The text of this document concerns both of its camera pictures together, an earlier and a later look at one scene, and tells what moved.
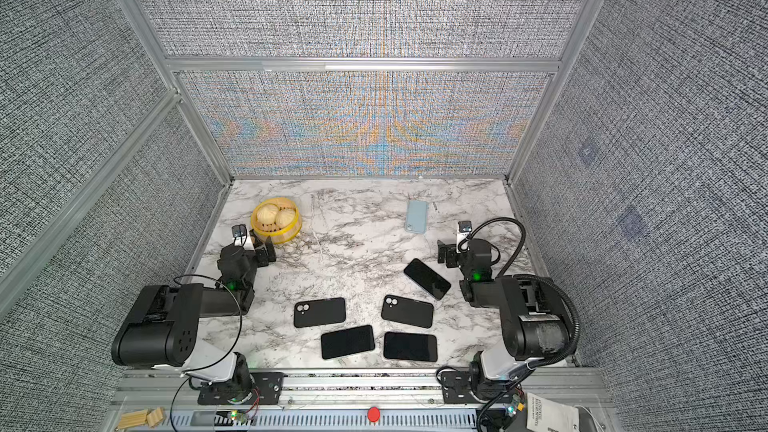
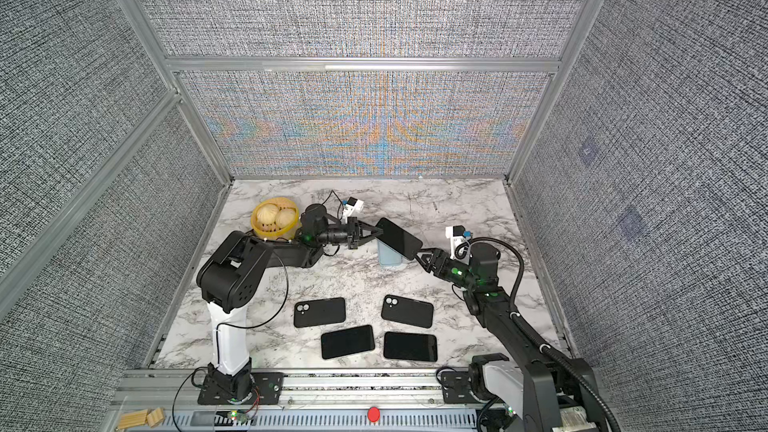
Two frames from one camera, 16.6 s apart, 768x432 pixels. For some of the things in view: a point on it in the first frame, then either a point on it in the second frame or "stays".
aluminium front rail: x=165 y=400 stays
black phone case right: x=408 y=311 stays
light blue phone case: x=416 y=217 to x=388 y=256
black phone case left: x=319 y=312 stays
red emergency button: x=373 y=414 stays
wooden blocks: x=148 y=416 stays
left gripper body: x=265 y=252 to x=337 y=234
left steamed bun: x=266 y=214 stays
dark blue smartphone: x=427 y=278 to x=399 y=239
